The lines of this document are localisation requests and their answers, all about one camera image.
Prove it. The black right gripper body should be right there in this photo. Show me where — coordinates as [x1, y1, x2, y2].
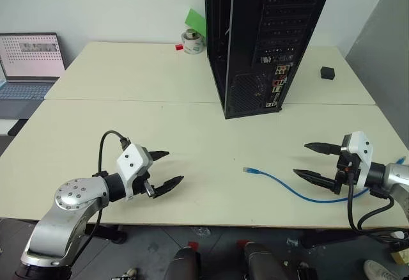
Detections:
[332, 151, 362, 196]

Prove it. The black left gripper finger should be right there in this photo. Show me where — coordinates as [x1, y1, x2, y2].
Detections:
[152, 175, 185, 199]
[150, 148, 170, 163]

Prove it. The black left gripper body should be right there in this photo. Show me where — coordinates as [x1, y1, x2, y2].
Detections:
[132, 146, 157, 198]

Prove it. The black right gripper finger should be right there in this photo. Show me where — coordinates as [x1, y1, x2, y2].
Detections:
[293, 169, 338, 192]
[304, 142, 343, 157]

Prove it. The black table foot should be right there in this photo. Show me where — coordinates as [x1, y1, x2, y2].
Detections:
[85, 224, 128, 245]

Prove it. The small black box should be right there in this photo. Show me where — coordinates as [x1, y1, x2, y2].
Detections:
[320, 66, 336, 81]

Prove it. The dark rounded shape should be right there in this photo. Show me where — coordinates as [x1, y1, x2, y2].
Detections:
[243, 242, 300, 280]
[165, 247, 203, 280]

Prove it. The white shoe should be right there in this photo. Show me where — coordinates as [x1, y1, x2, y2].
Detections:
[364, 259, 401, 280]

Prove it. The white printed cup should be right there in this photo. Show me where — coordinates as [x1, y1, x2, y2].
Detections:
[183, 36, 206, 56]

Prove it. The black computer tower case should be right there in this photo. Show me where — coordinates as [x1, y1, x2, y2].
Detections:
[204, 0, 337, 120]

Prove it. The grey tape roll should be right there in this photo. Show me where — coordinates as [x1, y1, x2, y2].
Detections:
[181, 28, 201, 43]

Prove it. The green paper sheet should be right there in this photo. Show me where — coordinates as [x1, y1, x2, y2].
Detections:
[185, 8, 207, 36]

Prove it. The open grey laptop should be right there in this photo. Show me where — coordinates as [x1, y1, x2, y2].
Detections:
[0, 32, 66, 120]

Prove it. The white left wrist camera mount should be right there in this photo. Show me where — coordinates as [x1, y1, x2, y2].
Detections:
[116, 143, 151, 201]

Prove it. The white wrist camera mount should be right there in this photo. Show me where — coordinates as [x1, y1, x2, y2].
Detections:
[340, 131, 374, 189]
[116, 143, 151, 201]

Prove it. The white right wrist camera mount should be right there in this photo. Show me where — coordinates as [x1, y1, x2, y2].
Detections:
[340, 131, 374, 189]

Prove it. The blue ethernet cable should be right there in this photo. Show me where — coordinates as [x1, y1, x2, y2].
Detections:
[242, 155, 407, 204]

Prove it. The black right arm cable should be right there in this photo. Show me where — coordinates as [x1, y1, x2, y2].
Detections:
[347, 161, 409, 245]

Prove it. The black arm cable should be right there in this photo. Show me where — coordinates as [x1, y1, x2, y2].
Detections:
[347, 161, 409, 245]
[65, 130, 131, 274]

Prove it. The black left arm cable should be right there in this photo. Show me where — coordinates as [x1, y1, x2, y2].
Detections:
[65, 130, 131, 274]

